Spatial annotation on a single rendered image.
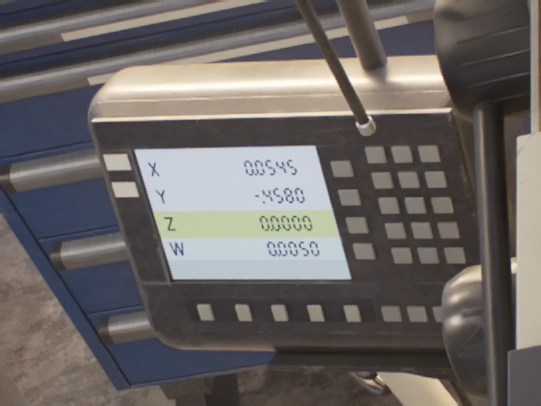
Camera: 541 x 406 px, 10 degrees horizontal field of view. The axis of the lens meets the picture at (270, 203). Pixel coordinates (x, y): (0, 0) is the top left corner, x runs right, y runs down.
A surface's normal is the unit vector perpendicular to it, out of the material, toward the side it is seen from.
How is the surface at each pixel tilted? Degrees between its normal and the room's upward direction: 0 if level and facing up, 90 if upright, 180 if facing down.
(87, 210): 90
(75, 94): 90
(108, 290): 90
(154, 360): 90
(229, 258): 71
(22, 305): 0
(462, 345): 52
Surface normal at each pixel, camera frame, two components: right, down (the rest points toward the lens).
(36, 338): -0.36, -0.65
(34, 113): -0.11, 0.75
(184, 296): -0.40, 0.51
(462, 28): -0.35, -0.26
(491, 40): -0.31, 0.00
